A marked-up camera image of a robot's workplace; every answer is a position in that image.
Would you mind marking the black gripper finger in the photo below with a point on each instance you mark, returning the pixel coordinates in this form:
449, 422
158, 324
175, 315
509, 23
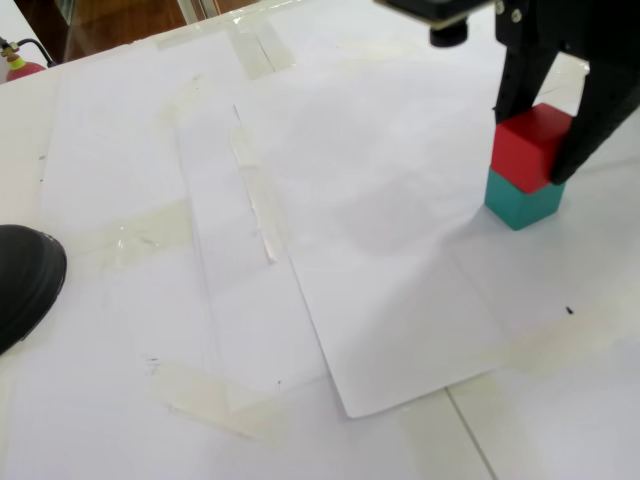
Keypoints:
520, 80
600, 115

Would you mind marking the red cube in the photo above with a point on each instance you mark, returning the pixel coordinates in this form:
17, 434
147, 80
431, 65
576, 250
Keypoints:
520, 150

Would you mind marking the teal blue cube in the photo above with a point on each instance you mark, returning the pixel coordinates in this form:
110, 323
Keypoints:
515, 210

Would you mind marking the clear glossy tape strip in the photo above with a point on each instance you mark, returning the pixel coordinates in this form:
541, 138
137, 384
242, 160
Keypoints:
565, 75

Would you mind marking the beige masking tape strip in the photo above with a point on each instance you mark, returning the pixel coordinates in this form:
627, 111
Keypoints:
550, 350
265, 215
440, 430
215, 400
145, 235
260, 50

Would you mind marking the white paper sheet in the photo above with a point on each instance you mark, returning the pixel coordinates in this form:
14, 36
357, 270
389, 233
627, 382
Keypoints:
400, 300
240, 310

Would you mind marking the brown wooden cabinet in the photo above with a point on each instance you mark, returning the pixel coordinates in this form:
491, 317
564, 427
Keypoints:
125, 25

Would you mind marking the red fire extinguisher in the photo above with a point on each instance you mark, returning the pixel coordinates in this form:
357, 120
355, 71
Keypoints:
30, 69

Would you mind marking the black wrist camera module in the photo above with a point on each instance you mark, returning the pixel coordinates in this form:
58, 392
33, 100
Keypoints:
445, 12

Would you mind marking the black rounded camera base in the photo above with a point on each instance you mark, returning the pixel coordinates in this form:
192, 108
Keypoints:
25, 285

